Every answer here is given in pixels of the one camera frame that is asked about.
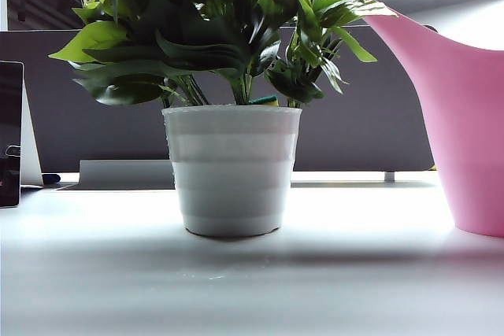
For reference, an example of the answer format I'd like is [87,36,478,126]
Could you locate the pink plastic watering can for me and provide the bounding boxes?
[318,0,504,238]

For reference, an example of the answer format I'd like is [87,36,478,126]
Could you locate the white ribbed plant pot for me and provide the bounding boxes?
[161,105,303,238]

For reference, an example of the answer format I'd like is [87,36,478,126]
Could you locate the green artificial leafy plant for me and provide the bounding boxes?
[47,0,398,108]

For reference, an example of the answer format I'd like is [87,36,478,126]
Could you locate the yellow green sponge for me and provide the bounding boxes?
[250,94,280,108]

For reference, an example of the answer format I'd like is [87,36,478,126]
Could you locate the grey desk partition panel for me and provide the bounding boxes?
[0,24,436,172]

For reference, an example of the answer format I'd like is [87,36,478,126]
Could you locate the grey partition base box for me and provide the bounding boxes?
[78,158,176,190]

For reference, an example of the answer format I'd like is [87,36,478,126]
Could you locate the white stand board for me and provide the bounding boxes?
[21,76,44,187]

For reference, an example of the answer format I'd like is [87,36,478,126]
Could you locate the black glossy panel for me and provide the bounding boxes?
[0,60,25,209]

